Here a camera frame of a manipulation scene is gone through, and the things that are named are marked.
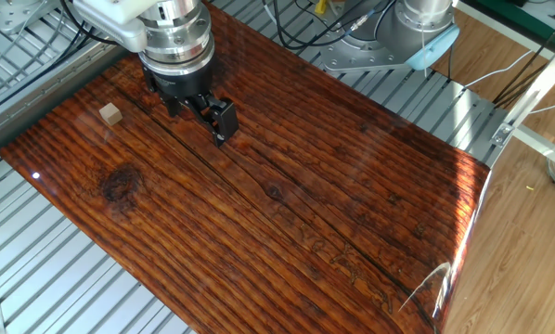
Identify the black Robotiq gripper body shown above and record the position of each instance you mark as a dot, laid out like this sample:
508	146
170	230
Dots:
184	86

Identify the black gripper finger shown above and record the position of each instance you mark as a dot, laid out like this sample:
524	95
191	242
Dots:
224	123
171	106

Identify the small wooden cube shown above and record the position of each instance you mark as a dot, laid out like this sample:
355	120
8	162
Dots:
111	114

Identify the silver UR5 robot arm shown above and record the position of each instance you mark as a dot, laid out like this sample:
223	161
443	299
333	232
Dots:
412	32

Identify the glossy wood grain table cover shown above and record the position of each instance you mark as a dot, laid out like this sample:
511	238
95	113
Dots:
259	209

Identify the yellow connector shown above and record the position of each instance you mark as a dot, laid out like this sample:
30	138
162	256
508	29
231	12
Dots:
320	6

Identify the silver perforated mounting plate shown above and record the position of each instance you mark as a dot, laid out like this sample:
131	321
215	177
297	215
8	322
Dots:
8	16

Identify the white zip tie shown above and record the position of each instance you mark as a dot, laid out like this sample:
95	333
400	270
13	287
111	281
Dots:
424	51

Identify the green topped desk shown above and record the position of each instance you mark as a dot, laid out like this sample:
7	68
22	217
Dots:
495	9

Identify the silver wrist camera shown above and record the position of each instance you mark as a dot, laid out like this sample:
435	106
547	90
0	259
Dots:
120	37

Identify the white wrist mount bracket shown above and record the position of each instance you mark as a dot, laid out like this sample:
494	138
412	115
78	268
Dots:
115	9

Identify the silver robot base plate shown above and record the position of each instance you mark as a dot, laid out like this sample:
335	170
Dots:
352	60

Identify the grey aluminium rail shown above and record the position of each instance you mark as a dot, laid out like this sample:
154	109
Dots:
27	106

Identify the silver frame corner bracket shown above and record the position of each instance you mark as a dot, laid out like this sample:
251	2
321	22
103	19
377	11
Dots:
501	135

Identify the aluminium frame post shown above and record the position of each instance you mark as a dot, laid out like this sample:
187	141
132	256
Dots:
537	88

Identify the aluminium frame crossbar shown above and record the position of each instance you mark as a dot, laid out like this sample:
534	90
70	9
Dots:
546	148

